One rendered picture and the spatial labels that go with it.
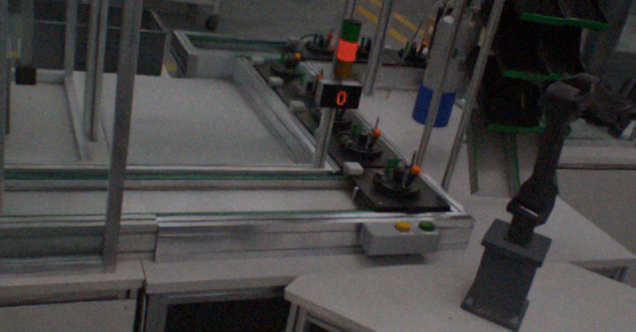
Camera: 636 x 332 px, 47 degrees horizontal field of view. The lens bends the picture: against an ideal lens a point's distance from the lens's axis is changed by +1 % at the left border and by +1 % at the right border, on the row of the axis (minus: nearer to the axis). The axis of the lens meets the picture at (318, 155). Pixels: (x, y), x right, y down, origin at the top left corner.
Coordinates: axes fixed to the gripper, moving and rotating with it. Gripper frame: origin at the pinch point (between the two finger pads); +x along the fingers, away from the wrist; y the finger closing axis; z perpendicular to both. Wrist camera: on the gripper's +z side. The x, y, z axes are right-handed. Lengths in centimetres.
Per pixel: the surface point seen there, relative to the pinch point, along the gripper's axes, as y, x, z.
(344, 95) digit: 62, 19, -5
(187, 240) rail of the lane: 103, -7, -41
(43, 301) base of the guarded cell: 134, -14, -55
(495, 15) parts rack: 23.9, 12.9, 22.5
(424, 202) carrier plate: 36.4, 11.4, -31.7
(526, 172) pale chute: 1.1, 20.6, -21.9
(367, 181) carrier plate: 51, 21, -29
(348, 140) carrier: 52, 41, -20
